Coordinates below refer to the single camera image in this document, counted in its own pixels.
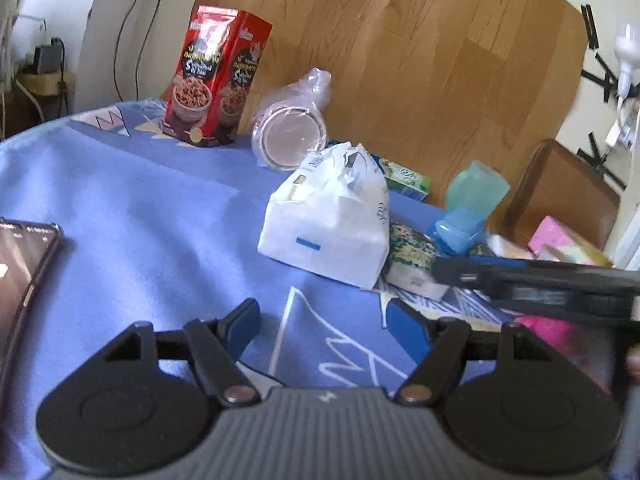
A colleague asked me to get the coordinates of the black tape cross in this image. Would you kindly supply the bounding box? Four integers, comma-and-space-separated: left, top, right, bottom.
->
581, 54, 623, 104
576, 131, 627, 192

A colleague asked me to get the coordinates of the black tape strip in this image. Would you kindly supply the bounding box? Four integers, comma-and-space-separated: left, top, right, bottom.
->
580, 4, 599, 52

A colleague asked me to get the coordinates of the pale pastel packet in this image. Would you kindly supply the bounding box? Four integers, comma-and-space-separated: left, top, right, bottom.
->
486, 233, 532, 262

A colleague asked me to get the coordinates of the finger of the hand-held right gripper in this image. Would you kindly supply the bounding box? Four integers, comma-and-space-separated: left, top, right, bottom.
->
431, 255, 640, 295
490, 285, 640, 323

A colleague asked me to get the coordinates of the white charger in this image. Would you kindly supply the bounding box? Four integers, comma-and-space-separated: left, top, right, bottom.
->
612, 22, 640, 100

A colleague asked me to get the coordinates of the brown wooden stand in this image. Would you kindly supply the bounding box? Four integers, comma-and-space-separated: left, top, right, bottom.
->
14, 72, 77, 128

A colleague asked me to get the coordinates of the pink box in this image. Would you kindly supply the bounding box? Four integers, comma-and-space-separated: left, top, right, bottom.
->
527, 215, 613, 267

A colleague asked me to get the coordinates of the blue plastic box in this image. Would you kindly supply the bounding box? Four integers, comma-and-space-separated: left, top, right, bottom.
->
434, 207, 485, 254

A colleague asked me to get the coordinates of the black smartphone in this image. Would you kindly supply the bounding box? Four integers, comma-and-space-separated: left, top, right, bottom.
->
0, 218, 64, 386

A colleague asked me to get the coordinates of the grey power adapter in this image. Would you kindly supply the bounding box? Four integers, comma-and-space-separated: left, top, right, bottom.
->
31, 37, 67, 76

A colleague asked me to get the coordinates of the brown cardboard box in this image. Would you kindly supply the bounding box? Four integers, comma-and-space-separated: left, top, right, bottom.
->
501, 138, 621, 257

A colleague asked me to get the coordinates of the green toothpaste box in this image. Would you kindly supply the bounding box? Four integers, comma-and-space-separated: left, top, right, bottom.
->
375, 156, 432, 202

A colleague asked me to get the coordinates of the bagged stack of plastic cups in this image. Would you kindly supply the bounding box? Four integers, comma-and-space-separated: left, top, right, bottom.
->
251, 67, 332, 172

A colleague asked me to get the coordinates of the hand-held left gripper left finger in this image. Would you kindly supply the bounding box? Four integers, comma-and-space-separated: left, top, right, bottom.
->
102, 298, 262, 407

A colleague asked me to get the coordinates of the white tissue pack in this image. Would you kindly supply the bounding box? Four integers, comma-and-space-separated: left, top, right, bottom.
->
257, 142, 391, 291

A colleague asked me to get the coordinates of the bright pink cloth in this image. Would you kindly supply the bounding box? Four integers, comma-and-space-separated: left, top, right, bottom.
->
517, 315, 576, 357

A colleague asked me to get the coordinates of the black cable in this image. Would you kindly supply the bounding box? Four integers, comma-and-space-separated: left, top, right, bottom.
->
114, 0, 162, 104

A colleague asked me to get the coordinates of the teal plastic cup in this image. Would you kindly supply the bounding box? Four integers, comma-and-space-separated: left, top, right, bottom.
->
445, 160, 511, 221

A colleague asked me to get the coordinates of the red cereal box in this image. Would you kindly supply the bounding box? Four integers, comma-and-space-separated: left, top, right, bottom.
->
161, 5, 273, 148

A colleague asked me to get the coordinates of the white wall plug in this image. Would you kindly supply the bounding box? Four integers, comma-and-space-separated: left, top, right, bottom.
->
604, 100, 640, 152

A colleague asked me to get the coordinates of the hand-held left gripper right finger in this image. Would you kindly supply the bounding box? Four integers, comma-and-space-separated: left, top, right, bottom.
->
386, 298, 553, 406

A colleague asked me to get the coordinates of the blue printed tablecloth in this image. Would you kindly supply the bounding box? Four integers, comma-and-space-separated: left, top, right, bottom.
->
0, 99, 640, 480

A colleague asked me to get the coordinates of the green patterned tissue pack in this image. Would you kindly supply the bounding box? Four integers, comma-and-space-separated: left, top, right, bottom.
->
381, 221, 451, 302

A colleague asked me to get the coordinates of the wooden board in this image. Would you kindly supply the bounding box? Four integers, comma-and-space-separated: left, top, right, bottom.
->
160, 0, 589, 241

